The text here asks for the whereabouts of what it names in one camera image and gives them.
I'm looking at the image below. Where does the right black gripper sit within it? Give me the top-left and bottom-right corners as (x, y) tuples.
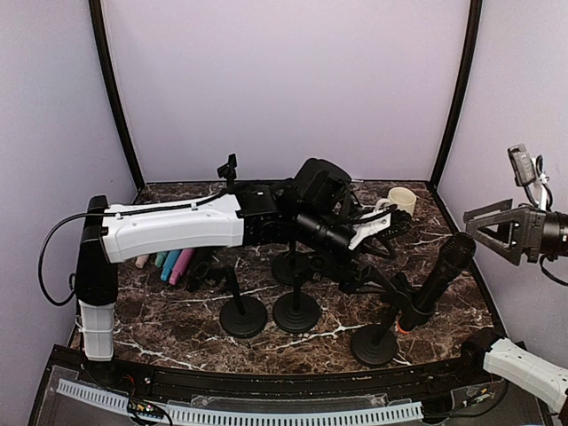
(464, 197), (568, 262)

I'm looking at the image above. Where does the black microphone orange base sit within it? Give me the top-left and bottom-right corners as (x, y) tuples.
(398, 232), (476, 332)

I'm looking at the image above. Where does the black mic stand cream mic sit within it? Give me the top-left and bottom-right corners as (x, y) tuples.
(271, 241), (310, 286)

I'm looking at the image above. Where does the black mic stand blue mic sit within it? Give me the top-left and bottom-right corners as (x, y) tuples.
(217, 154), (239, 195)

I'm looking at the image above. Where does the black microphone white ring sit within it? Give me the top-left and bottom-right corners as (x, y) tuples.
(185, 250), (217, 292)

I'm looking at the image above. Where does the blue microphone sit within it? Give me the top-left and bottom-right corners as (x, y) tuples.
(161, 249), (182, 282)

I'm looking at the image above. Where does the mint green microphone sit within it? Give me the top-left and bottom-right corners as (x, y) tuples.
(154, 251), (169, 269)

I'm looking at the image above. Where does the cream pink microphone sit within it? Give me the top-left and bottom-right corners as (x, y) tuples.
(135, 255), (150, 268)

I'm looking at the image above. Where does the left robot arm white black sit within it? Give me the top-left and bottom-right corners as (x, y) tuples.
(71, 156), (411, 387)

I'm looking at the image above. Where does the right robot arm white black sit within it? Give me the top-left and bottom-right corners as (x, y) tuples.
(453, 200), (567, 424)

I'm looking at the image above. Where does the beige mug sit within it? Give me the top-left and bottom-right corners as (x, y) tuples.
(375, 186), (417, 217)

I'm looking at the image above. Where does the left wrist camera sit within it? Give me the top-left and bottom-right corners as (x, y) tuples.
(349, 207), (412, 250)

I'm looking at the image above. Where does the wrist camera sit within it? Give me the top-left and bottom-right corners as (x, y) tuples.
(349, 207), (412, 250)
(508, 144), (554, 211)

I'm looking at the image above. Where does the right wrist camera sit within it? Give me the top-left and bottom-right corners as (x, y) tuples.
(508, 144), (554, 211)

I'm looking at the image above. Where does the black front table rail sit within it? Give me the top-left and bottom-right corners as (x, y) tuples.
(52, 345), (502, 403)

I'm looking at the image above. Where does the right black frame post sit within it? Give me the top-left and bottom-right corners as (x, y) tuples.
(429, 0), (483, 192)

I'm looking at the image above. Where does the black frame post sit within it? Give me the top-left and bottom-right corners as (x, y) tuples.
(429, 0), (483, 192)
(88, 0), (146, 191)

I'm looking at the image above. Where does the white slotted cable duct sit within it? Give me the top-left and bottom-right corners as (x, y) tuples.
(55, 379), (423, 425)

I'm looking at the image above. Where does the left black frame post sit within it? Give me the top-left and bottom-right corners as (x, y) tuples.
(88, 0), (146, 191)

